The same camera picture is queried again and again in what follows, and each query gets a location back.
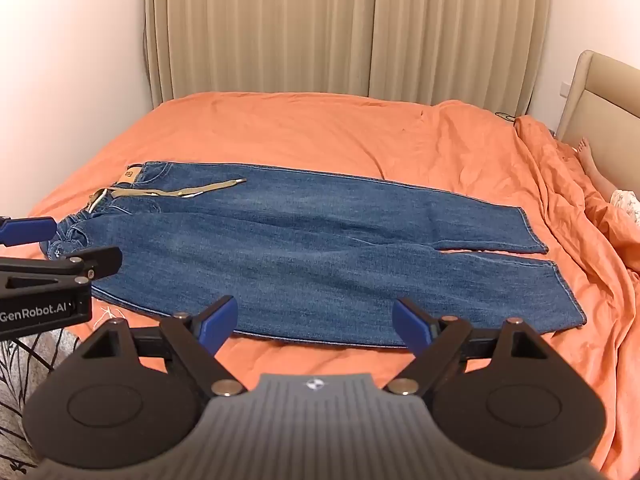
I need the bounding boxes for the orange bed sheet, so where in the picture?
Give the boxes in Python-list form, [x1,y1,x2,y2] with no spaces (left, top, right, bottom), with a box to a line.
[27,91,640,480]

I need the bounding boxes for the beige upholstered headboard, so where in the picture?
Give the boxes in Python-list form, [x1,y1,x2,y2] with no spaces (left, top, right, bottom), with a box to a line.
[555,50,640,162]

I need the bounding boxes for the crumpled orange duvet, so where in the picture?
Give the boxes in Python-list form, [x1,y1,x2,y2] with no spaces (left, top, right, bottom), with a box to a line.
[514,115,640,466]

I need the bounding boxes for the grey patterned cloth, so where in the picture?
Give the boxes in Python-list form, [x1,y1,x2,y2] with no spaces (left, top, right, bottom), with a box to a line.
[0,332,82,463]

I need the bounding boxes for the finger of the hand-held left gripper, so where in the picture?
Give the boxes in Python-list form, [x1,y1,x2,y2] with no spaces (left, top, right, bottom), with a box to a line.
[0,246,124,294]
[0,216,56,248]

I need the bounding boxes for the beige fabric belt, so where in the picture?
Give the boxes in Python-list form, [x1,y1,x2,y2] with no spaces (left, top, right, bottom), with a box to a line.
[85,176,248,211]

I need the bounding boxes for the beige curtain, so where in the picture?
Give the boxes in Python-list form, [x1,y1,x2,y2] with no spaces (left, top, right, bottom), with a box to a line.
[369,0,552,116]
[144,0,377,107]

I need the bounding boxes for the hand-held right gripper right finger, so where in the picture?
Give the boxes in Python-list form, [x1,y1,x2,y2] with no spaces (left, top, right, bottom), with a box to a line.
[386,297,551,396]

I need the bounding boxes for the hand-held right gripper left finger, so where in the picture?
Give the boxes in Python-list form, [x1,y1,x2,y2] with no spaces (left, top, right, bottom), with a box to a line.
[82,296,246,396]

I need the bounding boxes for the blue denim pants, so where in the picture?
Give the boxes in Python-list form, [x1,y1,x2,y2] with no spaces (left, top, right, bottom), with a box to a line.
[40,161,587,350]

